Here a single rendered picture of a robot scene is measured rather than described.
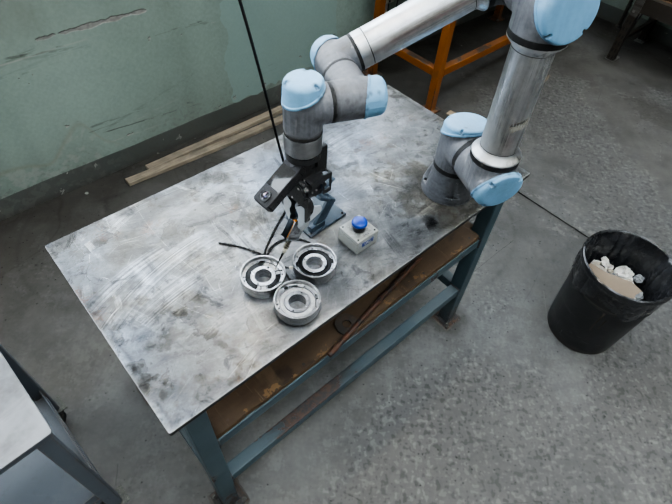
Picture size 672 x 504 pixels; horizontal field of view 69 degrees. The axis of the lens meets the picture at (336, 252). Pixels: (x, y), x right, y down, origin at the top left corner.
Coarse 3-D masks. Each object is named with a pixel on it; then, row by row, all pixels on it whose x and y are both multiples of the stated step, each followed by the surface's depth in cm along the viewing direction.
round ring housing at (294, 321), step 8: (296, 280) 111; (304, 280) 112; (280, 288) 110; (288, 288) 111; (304, 288) 112; (312, 288) 112; (280, 296) 110; (288, 296) 110; (296, 296) 111; (304, 296) 110; (320, 296) 109; (288, 304) 109; (320, 304) 109; (280, 312) 106; (296, 312) 107; (312, 312) 106; (288, 320) 106; (296, 320) 105; (304, 320) 106
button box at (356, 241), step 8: (344, 224) 123; (368, 224) 123; (344, 232) 122; (352, 232) 121; (360, 232) 121; (368, 232) 122; (376, 232) 122; (344, 240) 124; (352, 240) 120; (360, 240) 120; (368, 240) 122; (376, 240) 125; (352, 248) 122; (360, 248) 122
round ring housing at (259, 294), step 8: (256, 256) 115; (264, 256) 116; (272, 256) 116; (248, 264) 115; (272, 264) 116; (280, 264) 115; (240, 272) 112; (256, 272) 114; (264, 272) 116; (272, 272) 114; (280, 272) 114; (240, 280) 112; (272, 280) 112; (280, 280) 113; (248, 288) 110; (272, 288) 110; (256, 296) 111; (264, 296) 111; (272, 296) 113
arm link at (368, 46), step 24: (408, 0) 95; (432, 0) 93; (456, 0) 93; (480, 0) 94; (384, 24) 94; (408, 24) 93; (432, 24) 94; (312, 48) 99; (336, 48) 95; (360, 48) 94; (384, 48) 95
